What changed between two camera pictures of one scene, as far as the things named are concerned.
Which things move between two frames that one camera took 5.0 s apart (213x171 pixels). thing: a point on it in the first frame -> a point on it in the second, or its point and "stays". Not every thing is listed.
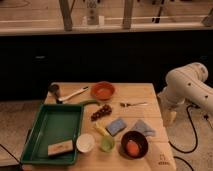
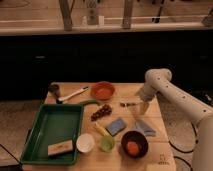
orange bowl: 102,90 stays
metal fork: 124,104 stays
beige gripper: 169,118 -> 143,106
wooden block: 60,147 stays
